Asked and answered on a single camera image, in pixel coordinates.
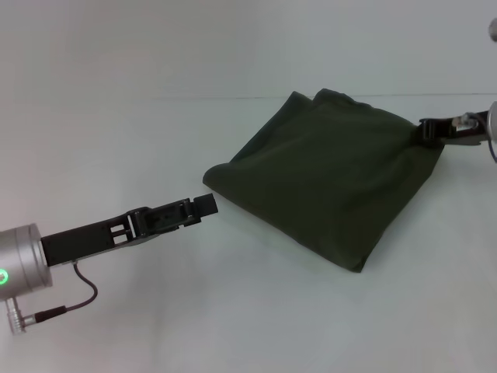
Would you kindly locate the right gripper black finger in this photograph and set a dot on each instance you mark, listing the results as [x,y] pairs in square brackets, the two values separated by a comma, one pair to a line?
[429,128]
[429,143]

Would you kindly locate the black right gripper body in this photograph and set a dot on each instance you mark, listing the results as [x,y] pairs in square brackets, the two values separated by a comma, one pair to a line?
[464,130]

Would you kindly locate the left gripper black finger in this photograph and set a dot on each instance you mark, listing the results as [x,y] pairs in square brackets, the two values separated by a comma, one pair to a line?
[163,232]
[174,211]

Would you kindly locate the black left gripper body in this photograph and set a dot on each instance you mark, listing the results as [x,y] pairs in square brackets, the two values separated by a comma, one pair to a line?
[89,239]

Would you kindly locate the white and silver right arm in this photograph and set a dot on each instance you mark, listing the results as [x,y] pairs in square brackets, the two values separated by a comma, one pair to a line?
[493,122]

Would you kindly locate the dark green FREE t-shirt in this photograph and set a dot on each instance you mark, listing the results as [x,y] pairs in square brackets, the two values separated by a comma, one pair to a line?
[322,178]

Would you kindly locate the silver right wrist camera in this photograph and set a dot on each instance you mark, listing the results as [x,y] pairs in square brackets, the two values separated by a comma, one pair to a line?
[493,30]

